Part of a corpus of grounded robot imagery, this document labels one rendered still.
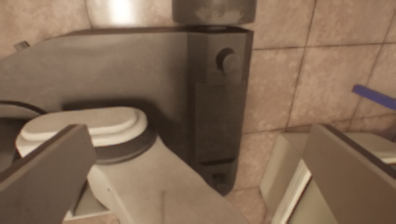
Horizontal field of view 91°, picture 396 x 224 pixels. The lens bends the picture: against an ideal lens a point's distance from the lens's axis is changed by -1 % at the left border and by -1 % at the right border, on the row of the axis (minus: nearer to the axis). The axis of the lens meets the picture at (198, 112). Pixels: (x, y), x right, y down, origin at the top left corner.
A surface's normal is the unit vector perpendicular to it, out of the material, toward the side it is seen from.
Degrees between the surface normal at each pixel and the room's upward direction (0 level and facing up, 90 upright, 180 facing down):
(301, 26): 0
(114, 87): 0
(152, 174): 90
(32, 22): 0
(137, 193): 90
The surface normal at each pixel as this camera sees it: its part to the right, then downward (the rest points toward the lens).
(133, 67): 0.19, 0.47
